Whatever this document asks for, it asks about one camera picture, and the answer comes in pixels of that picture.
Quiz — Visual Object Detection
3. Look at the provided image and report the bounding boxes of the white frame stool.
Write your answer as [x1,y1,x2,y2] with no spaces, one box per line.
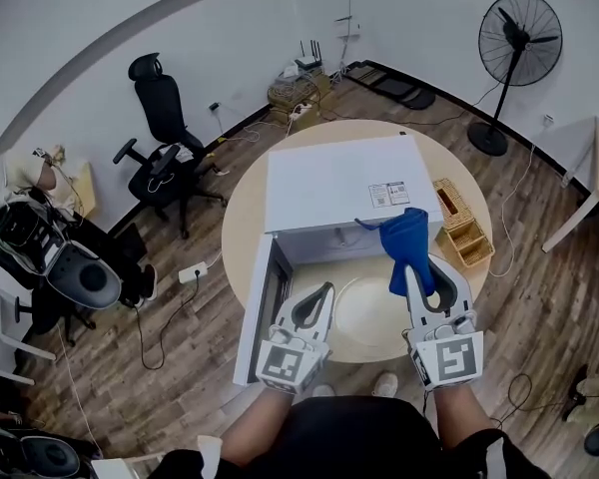
[90,454,166,479]

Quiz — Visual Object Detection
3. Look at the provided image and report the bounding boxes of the grey backpack rig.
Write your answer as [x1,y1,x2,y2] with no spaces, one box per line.
[0,200,124,311]
[0,426,81,479]

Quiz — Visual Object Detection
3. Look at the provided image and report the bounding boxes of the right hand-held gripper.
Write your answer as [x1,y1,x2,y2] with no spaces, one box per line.
[403,252,485,393]

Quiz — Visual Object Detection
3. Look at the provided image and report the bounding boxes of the black office chair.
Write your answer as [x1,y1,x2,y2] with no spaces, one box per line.
[112,52,229,240]

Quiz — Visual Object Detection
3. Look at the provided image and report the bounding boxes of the person's right forearm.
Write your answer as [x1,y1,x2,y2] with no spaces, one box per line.
[431,384,495,451]

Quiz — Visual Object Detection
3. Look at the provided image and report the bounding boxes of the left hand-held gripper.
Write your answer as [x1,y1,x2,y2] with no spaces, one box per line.
[255,281,336,396]

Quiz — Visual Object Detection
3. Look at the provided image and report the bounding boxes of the small wooden desk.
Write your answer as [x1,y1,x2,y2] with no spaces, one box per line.
[74,160,99,219]

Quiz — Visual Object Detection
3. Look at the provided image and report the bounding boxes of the person's black shirt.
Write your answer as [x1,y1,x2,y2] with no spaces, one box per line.
[162,395,555,479]

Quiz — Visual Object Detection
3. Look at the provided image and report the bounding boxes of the cardboard box of cables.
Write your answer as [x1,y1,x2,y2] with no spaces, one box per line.
[268,72,333,129]

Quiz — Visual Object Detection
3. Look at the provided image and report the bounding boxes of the person's left forearm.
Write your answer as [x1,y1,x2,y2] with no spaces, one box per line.
[219,389,294,468]

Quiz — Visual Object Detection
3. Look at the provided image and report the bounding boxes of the round beige table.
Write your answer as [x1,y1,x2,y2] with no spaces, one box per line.
[221,119,494,363]

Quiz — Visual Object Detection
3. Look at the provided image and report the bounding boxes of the blue cloth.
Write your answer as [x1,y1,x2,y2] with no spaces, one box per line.
[353,207,438,298]

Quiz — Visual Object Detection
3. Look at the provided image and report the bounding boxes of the person's right white shoe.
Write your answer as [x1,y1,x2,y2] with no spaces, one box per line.
[371,371,399,398]

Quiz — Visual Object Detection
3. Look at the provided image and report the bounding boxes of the white microwave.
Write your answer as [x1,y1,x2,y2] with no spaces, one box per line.
[233,135,444,387]

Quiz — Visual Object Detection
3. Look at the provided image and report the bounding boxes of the white round plate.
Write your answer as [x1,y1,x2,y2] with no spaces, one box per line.
[334,275,415,356]

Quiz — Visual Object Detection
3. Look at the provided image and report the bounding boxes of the wicker basket organizer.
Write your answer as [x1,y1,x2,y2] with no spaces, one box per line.
[431,177,496,268]

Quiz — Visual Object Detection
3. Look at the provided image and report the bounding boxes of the white router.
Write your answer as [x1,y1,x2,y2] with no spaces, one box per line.
[294,40,325,72]

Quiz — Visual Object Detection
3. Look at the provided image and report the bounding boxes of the black standing fan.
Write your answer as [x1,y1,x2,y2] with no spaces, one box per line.
[467,0,564,158]

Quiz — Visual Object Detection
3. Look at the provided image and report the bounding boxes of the black floor mats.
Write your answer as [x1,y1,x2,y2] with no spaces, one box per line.
[343,60,436,111]

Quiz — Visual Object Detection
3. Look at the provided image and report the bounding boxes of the black flat panel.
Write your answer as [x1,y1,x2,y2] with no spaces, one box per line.
[112,222,149,263]

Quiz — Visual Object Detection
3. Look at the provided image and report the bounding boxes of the black floor cable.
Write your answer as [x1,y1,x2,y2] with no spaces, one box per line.
[137,271,204,371]

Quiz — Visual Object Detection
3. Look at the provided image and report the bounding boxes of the white power strip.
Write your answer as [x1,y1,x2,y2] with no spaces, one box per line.
[178,261,209,285]

